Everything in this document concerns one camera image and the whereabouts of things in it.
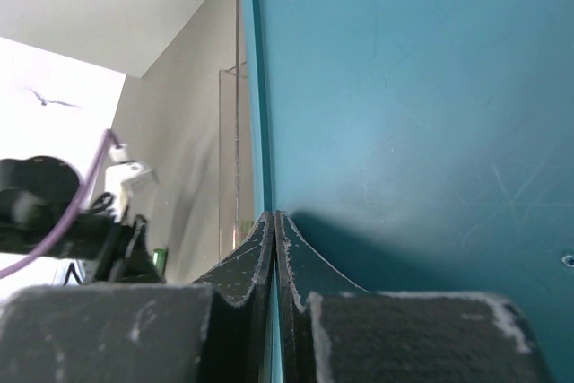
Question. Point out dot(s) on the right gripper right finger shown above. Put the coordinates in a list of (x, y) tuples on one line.
[(333, 330)]

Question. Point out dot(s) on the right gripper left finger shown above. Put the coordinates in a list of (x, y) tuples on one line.
[(212, 330)]

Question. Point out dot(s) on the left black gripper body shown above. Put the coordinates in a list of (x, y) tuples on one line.
[(42, 215)]

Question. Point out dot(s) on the green tube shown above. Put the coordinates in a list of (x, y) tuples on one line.
[(159, 259)]

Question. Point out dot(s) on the clear acrylic drawer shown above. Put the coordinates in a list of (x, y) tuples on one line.
[(236, 198)]

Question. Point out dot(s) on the teal drawer cabinet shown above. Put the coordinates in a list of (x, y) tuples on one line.
[(424, 144)]

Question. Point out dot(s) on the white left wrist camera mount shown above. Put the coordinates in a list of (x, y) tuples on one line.
[(124, 178)]

